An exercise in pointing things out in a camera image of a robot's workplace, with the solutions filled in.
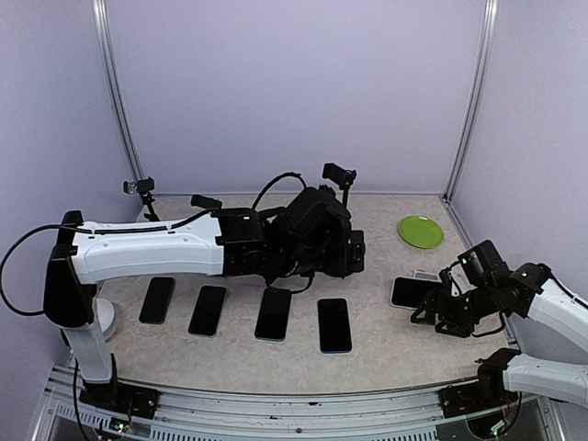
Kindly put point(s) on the front aluminium rail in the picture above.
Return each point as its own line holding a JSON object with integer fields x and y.
{"x": 187, "y": 414}

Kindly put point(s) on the left aluminium frame post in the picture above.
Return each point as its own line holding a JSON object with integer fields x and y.
{"x": 99, "y": 8}

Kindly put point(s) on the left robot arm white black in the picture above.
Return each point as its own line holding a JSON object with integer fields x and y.
{"x": 312, "y": 234}

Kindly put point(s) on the blue phone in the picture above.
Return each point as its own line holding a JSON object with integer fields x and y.
{"x": 334, "y": 326}

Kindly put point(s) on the green plate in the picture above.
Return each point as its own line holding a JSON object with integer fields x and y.
{"x": 421, "y": 232}

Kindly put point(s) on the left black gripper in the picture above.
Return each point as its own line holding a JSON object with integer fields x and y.
{"x": 356, "y": 263}

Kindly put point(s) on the white small phone stand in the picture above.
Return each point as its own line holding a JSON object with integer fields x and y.
{"x": 423, "y": 275}

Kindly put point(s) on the black round-base stand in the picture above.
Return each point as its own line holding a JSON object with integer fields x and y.
{"x": 205, "y": 203}

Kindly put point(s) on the aluminium frame post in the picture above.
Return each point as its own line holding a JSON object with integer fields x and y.
{"x": 99, "y": 8}
{"x": 475, "y": 97}

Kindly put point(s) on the black phone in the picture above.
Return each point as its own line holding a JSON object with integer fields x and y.
{"x": 157, "y": 300}

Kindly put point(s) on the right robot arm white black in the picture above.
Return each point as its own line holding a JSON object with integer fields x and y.
{"x": 531, "y": 292}

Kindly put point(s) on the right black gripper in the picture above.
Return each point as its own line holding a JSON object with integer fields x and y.
{"x": 433, "y": 299}

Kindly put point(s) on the white bowl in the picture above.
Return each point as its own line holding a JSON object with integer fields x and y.
{"x": 106, "y": 314}

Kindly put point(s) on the right aluminium frame post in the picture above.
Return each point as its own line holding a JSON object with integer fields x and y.
{"x": 475, "y": 97}

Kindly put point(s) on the landscape phone white case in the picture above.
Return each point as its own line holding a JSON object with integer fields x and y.
{"x": 409, "y": 293}

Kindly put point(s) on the tall black phone stand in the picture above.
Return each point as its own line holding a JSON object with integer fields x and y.
{"x": 143, "y": 188}

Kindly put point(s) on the phone with white edge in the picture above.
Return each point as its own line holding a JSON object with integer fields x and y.
{"x": 272, "y": 320}
{"x": 207, "y": 312}

